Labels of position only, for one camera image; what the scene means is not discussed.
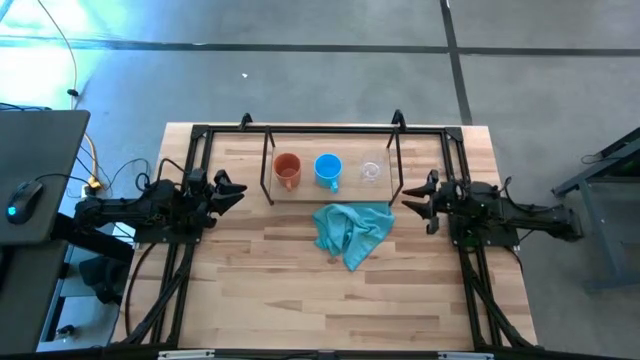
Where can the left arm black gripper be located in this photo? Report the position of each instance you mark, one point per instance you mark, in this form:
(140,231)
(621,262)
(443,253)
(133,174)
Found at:
(201,200)

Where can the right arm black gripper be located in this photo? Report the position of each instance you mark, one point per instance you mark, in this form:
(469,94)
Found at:
(444,202)

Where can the clear glass cup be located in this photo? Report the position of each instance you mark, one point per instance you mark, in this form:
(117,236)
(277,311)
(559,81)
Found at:
(371,171)

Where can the orange mug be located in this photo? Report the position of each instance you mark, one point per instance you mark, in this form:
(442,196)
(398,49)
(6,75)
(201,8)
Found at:
(287,167)

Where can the blue mug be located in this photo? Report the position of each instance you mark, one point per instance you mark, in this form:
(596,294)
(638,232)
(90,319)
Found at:
(327,167)

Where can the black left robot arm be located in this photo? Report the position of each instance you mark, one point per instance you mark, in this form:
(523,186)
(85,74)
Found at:
(130,210)

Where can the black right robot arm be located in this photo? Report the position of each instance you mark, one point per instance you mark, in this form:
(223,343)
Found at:
(530,215)

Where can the black clamp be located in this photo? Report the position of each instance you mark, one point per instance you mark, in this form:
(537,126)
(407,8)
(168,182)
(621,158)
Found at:
(398,118)
(245,119)

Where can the teal cloth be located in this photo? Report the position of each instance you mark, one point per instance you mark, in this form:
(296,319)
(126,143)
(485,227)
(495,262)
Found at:
(350,230)

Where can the black desk leg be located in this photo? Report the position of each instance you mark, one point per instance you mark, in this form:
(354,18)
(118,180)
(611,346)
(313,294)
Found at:
(95,237)

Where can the black bag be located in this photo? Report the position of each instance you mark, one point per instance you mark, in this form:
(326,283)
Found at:
(102,280)

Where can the gray metal table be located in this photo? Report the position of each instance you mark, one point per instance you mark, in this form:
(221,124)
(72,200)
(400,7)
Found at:
(597,171)

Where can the dark gray desk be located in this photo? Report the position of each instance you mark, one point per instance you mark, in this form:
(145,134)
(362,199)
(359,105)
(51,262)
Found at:
(45,145)

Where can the black computer mouse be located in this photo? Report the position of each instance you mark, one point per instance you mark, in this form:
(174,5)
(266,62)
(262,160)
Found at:
(27,197)

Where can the wooden shelf black metal frame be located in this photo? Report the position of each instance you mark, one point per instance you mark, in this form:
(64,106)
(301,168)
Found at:
(350,192)

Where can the silver bracket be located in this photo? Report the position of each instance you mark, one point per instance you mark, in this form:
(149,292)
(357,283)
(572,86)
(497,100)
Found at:
(185,355)
(465,356)

